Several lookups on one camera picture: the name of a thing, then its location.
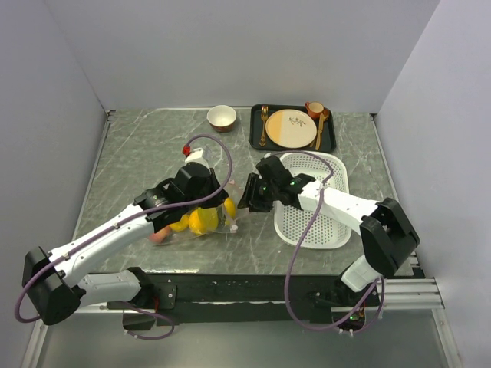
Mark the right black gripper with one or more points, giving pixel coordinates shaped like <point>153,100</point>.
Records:
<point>251,195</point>

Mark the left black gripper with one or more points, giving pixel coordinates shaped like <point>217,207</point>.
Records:
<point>217,191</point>

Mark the yellow banana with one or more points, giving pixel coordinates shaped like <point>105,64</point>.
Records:
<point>230,207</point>

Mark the round yellow orange fruit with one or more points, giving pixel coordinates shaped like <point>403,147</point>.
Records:
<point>195,223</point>

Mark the clear zip top bag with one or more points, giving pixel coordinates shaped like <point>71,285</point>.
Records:
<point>226,223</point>

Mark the yellow lemon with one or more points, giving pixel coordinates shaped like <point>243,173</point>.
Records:
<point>180,225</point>

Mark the yellow star fruit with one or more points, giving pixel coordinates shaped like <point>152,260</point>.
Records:
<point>210,219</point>

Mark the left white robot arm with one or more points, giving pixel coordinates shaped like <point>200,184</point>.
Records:
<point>59,281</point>

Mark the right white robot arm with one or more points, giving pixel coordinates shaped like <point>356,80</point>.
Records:
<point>387,235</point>

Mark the white perforated plastic basket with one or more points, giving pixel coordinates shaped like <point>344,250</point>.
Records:
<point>289,222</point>

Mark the white and brown bowl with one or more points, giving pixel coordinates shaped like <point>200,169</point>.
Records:
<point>221,118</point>

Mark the cream and orange plate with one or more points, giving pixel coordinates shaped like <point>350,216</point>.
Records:
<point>290,128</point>

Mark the gold fork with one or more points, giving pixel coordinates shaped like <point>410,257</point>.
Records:
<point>264,118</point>

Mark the gold spoon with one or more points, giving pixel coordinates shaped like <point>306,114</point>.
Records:
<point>321,122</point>

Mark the small orange cup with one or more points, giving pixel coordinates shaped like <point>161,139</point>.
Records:
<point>314,109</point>

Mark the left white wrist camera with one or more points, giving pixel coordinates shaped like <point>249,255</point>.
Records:
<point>199,155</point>

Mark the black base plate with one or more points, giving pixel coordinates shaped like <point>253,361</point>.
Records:
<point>213,298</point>

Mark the aluminium mounting rail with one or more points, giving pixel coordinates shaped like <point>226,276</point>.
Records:
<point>414,293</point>

